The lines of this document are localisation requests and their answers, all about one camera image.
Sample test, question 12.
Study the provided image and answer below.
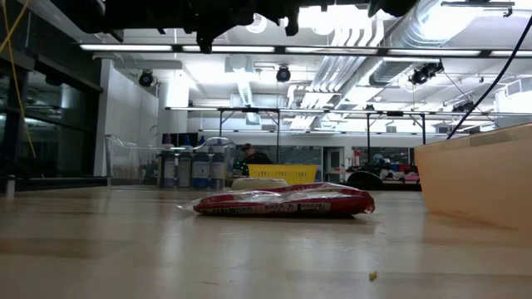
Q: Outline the long black cable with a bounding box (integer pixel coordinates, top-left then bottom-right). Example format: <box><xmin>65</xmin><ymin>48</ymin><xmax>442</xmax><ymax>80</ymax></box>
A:
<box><xmin>446</xmin><ymin>15</ymin><xmax>532</xmax><ymax>141</ymax></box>

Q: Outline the white ring light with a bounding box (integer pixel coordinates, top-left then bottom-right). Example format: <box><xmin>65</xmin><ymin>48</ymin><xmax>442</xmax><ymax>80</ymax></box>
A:
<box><xmin>244</xmin><ymin>14</ymin><xmax>269</xmax><ymax>35</ymax></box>

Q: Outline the red wafer package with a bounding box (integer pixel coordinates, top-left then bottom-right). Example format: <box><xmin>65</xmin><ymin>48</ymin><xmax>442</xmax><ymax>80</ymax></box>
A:
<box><xmin>177</xmin><ymin>181</ymin><xmax>376</xmax><ymax>218</ymax></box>

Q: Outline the orange plastic bin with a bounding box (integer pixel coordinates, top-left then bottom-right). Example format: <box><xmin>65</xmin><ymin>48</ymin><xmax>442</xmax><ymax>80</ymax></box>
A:
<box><xmin>414</xmin><ymin>123</ymin><xmax>532</xmax><ymax>232</ymax></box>

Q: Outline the clear plastic bin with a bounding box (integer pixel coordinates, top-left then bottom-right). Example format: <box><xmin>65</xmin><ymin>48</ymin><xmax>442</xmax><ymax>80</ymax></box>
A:
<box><xmin>104</xmin><ymin>135</ymin><xmax>237</xmax><ymax>189</ymax></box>

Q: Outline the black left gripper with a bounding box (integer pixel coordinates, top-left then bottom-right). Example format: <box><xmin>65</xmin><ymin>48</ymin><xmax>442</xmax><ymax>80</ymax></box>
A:
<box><xmin>182</xmin><ymin>0</ymin><xmax>301</xmax><ymax>55</ymax></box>

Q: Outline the silver ventilation duct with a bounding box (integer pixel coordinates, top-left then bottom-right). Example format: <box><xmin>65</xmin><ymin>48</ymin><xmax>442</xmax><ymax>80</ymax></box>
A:
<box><xmin>367</xmin><ymin>0</ymin><xmax>532</xmax><ymax>86</ymax></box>

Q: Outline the black overhead rig bar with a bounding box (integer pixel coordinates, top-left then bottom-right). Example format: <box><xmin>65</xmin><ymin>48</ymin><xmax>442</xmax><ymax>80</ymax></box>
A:
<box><xmin>78</xmin><ymin>43</ymin><xmax>532</xmax><ymax>59</ymax></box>

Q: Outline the yellow plastic basket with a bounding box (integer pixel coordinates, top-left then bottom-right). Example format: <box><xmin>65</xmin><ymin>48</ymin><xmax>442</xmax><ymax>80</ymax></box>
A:
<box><xmin>247</xmin><ymin>164</ymin><xmax>319</xmax><ymax>186</ymax></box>

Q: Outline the black background workstation frame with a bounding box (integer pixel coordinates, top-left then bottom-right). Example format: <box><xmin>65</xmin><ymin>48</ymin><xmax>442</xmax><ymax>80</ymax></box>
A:
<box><xmin>165</xmin><ymin>105</ymin><xmax>532</xmax><ymax>163</ymax></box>

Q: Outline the person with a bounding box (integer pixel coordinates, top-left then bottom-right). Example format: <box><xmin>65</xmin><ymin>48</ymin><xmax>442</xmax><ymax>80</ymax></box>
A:
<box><xmin>239</xmin><ymin>143</ymin><xmax>274</xmax><ymax>175</ymax></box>

